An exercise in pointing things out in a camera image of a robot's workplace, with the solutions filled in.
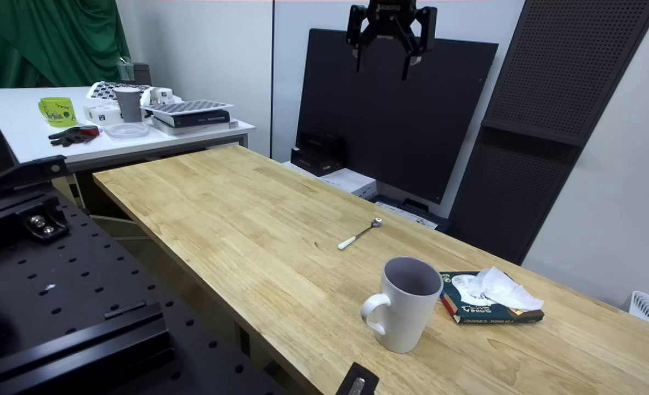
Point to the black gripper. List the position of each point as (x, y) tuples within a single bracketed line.
[(396, 17)]

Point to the white handled metal spoon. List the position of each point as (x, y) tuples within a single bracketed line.
[(375, 222)]

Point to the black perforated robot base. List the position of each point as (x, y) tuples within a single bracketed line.
[(81, 317)]

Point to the grey cup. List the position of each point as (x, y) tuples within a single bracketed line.
[(128, 98)]

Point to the large black monitor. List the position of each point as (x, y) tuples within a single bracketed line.
[(397, 129)]

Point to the small black box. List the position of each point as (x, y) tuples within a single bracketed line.
[(318, 155)]

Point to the white box under monitor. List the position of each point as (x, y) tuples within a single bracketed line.
[(352, 183)]

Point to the dark perforated panel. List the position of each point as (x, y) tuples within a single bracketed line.
[(563, 67)]

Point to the black book under board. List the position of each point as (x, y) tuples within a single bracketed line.
[(196, 118)]

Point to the black white patterned board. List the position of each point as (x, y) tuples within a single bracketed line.
[(190, 107)]

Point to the crumpled white paper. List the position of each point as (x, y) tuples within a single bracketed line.
[(495, 288)]

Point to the white mug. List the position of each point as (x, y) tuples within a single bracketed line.
[(402, 308)]

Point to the red black tool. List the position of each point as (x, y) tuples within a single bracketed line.
[(75, 135)]

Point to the yellow green pouch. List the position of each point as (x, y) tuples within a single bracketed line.
[(59, 110)]

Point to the white side table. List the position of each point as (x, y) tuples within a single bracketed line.
[(27, 131)]

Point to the green curtain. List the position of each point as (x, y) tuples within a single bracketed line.
[(61, 42)]

